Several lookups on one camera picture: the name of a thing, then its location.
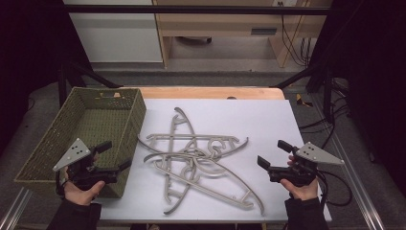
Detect yellow and black floor object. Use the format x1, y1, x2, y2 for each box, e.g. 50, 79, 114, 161
294, 93, 315, 108

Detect aluminium rail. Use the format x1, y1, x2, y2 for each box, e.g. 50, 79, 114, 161
309, 95, 388, 230
0, 187, 34, 230

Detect black stand legs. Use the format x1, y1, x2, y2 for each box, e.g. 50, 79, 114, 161
269, 62, 335, 125
56, 61, 124, 108

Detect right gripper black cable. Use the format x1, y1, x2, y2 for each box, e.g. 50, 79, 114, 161
315, 169, 354, 209

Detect person's left hand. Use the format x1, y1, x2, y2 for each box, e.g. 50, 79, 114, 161
61, 168, 107, 207

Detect light wooden desk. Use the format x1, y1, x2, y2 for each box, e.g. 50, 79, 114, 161
152, 0, 333, 69

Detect green woven storage basket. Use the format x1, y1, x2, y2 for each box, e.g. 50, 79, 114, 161
13, 86, 147, 199

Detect black curtain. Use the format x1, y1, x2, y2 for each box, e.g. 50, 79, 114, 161
310, 0, 406, 199
0, 0, 94, 154

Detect hanging black cables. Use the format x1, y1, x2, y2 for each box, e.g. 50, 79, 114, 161
279, 1, 318, 68

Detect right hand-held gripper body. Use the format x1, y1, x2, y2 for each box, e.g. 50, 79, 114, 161
268, 141, 346, 188

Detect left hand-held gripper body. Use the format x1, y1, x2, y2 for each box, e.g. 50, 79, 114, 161
52, 137, 121, 192

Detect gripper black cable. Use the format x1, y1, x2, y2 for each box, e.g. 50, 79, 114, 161
54, 171, 70, 197
315, 169, 354, 209

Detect black horizontal frame bar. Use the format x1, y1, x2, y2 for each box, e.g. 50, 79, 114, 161
62, 4, 331, 16

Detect wooden table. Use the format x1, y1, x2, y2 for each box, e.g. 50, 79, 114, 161
123, 86, 286, 101

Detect person's right hand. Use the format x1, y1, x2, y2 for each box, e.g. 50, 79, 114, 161
280, 177, 321, 202

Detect black floor cables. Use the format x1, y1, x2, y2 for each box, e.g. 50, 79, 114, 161
298, 79, 352, 151

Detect white table mat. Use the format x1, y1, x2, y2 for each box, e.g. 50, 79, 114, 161
95, 98, 333, 223

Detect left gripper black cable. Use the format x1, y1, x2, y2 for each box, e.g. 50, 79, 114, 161
54, 171, 70, 197

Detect white cabinet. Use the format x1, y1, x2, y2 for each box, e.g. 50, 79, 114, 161
62, 0, 164, 64

